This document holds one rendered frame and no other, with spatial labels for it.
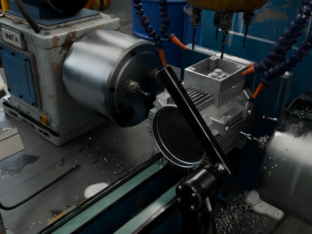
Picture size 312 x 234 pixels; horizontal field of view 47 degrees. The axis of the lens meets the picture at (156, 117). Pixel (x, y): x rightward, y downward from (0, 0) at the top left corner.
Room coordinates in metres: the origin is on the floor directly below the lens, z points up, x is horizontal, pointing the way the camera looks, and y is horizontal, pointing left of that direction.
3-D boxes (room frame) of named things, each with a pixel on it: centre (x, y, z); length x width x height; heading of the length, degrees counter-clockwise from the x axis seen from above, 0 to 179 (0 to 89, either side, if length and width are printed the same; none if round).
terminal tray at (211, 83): (0.80, -0.14, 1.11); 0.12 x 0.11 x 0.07; 140
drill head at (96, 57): (1.00, 0.16, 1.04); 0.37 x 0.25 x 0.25; 50
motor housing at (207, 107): (0.77, -0.11, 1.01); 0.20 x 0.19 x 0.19; 140
